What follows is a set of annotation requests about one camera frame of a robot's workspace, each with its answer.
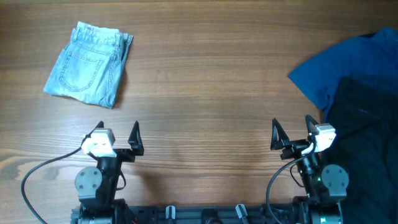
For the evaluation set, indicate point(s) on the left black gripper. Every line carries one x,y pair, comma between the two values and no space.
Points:
128,155

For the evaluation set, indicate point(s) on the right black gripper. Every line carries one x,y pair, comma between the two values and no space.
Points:
294,146

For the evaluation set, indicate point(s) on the black shorts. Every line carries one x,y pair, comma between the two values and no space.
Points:
365,119

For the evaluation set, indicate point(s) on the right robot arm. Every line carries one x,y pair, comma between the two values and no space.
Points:
325,185

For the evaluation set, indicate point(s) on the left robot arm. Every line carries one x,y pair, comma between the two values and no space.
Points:
97,186

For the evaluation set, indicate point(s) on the blue short-sleeve shirt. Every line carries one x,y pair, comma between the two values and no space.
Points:
369,58

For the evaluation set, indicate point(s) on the folded light blue jeans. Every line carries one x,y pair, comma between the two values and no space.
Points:
90,67

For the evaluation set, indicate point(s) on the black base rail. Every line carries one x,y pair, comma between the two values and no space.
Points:
185,215

